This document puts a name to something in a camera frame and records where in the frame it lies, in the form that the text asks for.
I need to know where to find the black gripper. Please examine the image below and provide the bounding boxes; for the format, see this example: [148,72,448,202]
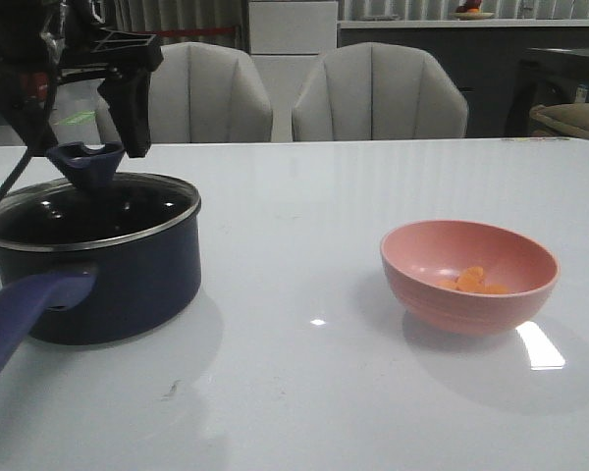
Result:
[0,1,163,158]

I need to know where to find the glass lid with blue knob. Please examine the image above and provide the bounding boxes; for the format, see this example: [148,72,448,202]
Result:
[0,142,201,252]

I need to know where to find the pink bowl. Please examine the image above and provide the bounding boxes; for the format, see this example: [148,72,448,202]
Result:
[380,220,560,336]

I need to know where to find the orange ham slices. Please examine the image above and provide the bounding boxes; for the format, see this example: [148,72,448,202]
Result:
[437,266,509,294]

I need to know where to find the left grey upholstered chair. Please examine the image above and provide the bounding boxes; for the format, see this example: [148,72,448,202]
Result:
[132,42,273,144]

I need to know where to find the grey upholstered chair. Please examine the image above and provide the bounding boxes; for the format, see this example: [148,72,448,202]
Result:
[132,42,273,144]
[292,42,469,141]

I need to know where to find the red trash bin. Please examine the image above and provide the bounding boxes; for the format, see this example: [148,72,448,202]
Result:
[21,72,48,102]

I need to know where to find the white cabinet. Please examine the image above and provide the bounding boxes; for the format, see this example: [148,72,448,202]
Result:
[248,1,339,142]

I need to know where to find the dark blue saucepan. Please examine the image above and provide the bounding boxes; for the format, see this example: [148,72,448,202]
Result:
[0,209,201,373]

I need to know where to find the right grey upholstered chair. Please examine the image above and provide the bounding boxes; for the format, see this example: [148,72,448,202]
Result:
[292,42,469,141]

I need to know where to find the fruit plate on counter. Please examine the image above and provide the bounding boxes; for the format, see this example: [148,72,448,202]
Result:
[453,0,494,21]

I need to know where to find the dark grey counter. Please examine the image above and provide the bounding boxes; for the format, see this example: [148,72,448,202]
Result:
[337,20,589,140]

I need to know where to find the dark side table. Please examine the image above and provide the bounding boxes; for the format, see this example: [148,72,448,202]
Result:
[505,48,589,137]

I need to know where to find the beige cushion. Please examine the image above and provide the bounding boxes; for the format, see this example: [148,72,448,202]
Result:
[529,103,589,140]

